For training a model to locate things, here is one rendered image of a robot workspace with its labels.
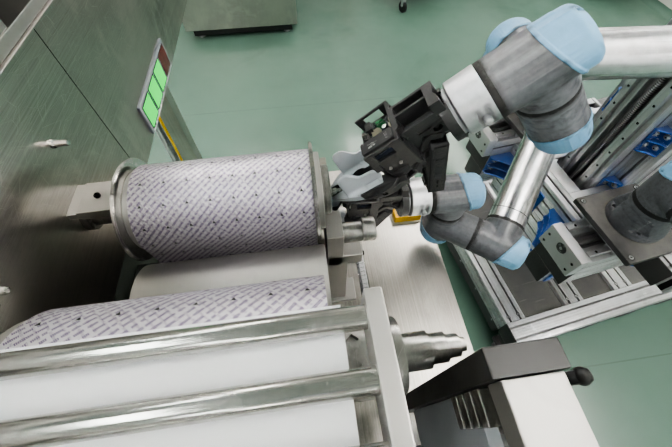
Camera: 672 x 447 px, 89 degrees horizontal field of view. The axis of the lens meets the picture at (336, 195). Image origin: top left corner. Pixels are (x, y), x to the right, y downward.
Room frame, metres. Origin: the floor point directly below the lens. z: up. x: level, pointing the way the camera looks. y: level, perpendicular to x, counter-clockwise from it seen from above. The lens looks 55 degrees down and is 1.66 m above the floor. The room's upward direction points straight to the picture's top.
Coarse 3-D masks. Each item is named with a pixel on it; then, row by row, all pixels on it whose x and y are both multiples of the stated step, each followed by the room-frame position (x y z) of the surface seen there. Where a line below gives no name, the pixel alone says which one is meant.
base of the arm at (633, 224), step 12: (612, 204) 0.55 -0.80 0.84; (624, 204) 0.52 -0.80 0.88; (636, 204) 0.51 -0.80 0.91; (612, 216) 0.51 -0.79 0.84; (624, 216) 0.49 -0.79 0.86; (636, 216) 0.48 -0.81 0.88; (648, 216) 0.47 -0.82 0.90; (624, 228) 0.47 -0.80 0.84; (636, 228) 0.46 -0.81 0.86; (648, 228) 0.45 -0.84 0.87; (660, 228) 0.45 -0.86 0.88; (636, 240) 0.44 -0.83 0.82; (648, 240) 0.43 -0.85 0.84
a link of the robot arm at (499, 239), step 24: (528, 144) 0.52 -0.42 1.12; (528, 168) 0.46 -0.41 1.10; (504, 192) 0.43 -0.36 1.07; (528, 192) 0.41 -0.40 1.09; (504, 216) 0.37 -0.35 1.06; (528, 216) 0.38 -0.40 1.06; (480, 240) 0.33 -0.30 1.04; (504, 240) 0.32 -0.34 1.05; (528, 240) 0.33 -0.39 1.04; (504, 264) 0.29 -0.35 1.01
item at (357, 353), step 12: (396, 324) 0.08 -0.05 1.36; (348, 336) 0.07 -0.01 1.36; (360, 336) 0.07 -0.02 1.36; (396, 336) 0.07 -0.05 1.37; (348, 348) 0.06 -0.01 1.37; (360, 348) 0.06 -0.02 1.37; (396, 348) 0.06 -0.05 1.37; (348, 360) 0.05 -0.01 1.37; (360, 360) 0.05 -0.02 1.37; (408, 372) 0.04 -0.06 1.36; (408, 384) 0.03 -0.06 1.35
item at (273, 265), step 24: (168, 264) 0.20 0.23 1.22; (192, 264) 0.19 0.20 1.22; (216, 264) 0.19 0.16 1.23; (240, 264) 0.19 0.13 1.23; (264, 264) 0.19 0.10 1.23; (288, 264) 0.19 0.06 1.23; (312, 264) 0.19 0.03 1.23; (144, 288) 0.16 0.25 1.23; (168, 288) 0.16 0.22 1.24; (192, 288) 0.16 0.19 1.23
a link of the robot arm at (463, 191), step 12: (456, 180) 0.40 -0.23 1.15; (468, 180) 0.40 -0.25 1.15; (480, 180) 0.40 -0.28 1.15; (432, 192) 0.37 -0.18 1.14; (444, 192) 0.37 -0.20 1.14; (456, 192) 0.38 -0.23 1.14; (468, 192) 0.38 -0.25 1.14; (480, 192) 0.38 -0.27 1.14; (432, 204) 0.37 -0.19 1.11; (444, 204) 0.36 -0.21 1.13; (456, 204) 0.36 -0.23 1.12; (468, 204) 0.36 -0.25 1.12; (480, 204) 0.37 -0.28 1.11; (444, 216) 0.36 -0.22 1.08; (456, 216) 0.36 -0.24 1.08
